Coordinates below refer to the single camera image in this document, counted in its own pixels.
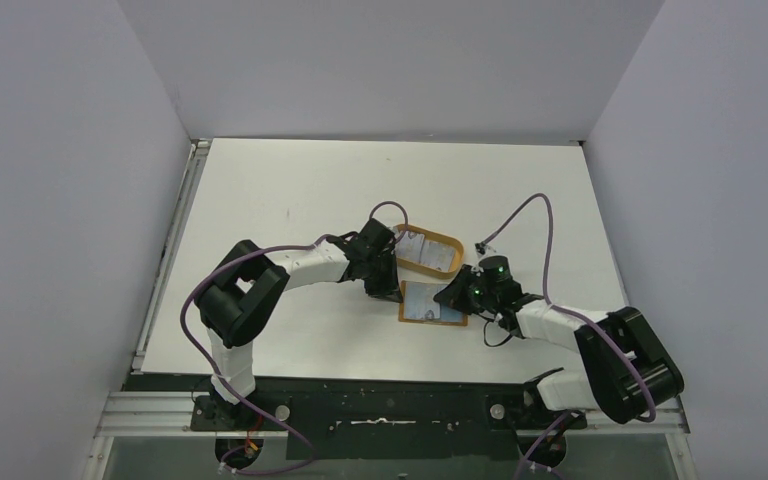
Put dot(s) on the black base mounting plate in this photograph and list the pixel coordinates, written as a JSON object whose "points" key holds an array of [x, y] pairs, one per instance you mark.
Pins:
{"points": [[299, 419]]}

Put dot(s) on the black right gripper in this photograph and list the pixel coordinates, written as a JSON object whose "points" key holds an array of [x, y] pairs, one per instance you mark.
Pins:
{"points": [[459, 291]]}

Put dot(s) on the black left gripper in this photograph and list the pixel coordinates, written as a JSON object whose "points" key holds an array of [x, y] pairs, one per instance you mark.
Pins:
{"points": [[389, 289]]}

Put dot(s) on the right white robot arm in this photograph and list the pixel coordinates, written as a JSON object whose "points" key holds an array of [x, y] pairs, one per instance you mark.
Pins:
{"points": [[626, 369]]}

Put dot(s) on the aluminium side rail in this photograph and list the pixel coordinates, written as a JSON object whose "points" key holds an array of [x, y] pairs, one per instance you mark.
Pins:
{"points": [[198, 154]]}

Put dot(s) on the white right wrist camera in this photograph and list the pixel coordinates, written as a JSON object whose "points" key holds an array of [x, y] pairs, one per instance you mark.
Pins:
{"points": [[484, 249]]}

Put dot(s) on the tan oval tray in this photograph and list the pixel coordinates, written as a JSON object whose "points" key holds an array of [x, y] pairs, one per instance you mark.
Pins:
{"points": [[399, 231]]}

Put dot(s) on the orange leather card holder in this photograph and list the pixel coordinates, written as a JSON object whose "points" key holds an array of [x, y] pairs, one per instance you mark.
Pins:
{"points": [[434, 303]]}

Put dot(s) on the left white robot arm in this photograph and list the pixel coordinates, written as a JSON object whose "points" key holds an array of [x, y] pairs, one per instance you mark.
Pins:
{"points": [[236, 301]]}

